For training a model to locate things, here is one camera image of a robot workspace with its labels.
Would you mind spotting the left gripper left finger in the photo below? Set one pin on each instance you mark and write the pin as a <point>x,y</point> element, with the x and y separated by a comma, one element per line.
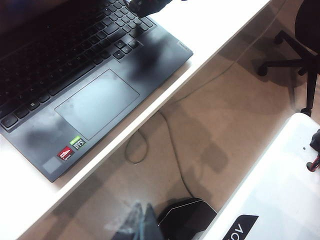
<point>132,225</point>

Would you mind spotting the finger of the taped black right gripper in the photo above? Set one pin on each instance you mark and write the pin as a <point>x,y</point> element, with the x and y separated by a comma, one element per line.
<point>136,6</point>

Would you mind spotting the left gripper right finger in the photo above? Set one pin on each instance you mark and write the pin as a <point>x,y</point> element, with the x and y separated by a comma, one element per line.
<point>152,225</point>

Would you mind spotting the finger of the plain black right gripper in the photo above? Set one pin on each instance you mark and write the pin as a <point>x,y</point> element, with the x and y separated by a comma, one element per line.
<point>157,6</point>

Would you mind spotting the black laptop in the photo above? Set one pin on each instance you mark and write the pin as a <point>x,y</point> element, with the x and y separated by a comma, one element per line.
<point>100,100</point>

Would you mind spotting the black box with white edges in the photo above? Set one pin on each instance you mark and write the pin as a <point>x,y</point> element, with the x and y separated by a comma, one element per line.
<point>187,220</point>

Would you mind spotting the white robot platform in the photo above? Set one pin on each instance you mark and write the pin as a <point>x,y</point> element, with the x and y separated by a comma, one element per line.
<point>275,187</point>

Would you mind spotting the black office chair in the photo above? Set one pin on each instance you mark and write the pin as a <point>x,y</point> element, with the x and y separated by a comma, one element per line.
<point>310,75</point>

